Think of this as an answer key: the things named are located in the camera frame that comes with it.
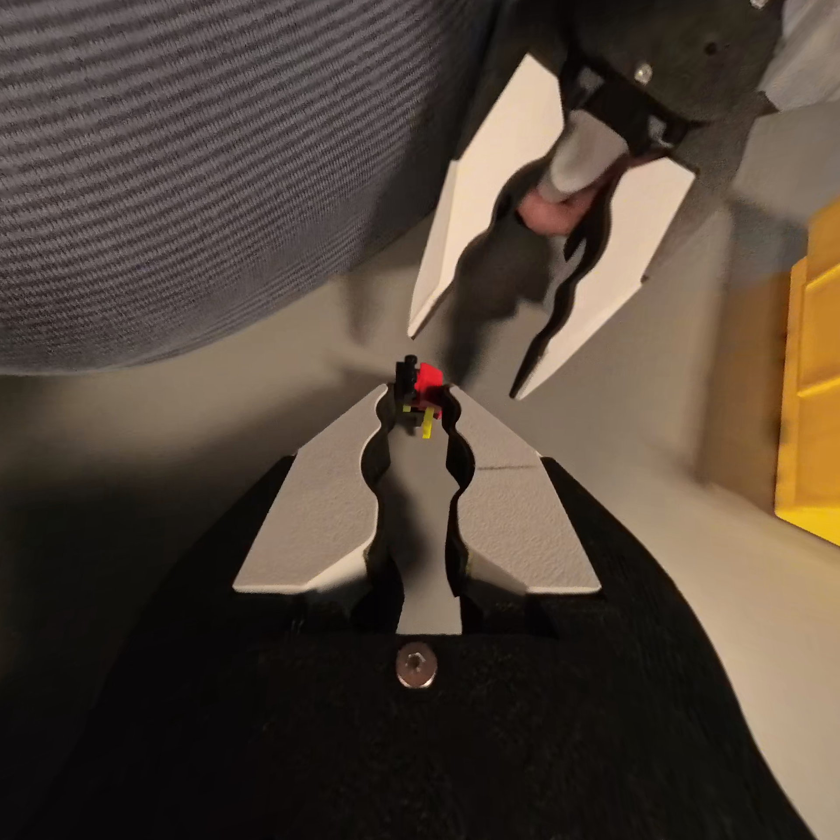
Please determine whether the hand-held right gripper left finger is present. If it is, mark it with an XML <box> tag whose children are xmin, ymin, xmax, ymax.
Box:
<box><xmin>233</xmin><ymin>385</ymin><xmax>395</xmax><ymax>595</ymax></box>

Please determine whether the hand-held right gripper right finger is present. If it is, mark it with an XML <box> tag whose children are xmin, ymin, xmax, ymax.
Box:
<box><xmin>443</xmin><ymin>386</ymin><xmax>602</xmax><ymax>596</ymax></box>

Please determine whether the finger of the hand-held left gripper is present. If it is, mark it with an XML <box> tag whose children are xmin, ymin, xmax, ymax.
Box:
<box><xmin>511</xmin><ymin>154</ymin><xmax>698</xmax><ymax>403</ymax></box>
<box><xmin>407</xmin><ymin>52</ymin><xmax>567</xmax><ymax>340</ymax></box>

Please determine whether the red yellow lego model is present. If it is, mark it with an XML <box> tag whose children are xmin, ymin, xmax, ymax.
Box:
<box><xmin>394</xmin><ymin>354</ymin><xmax>449</xmax><ymax>441</ymax></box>

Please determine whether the yellow plastic bin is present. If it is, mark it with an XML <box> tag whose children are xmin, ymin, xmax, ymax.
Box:
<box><xmin>774</xmin><ymin>200</ymin><xmax>840</xmax><ymax>547</ymax></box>

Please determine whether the person's left hand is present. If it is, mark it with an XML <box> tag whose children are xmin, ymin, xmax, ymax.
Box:
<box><xmin>517</xmin><ymin>187</ymin><xmax>605</xmax><ymax>237</ymax></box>

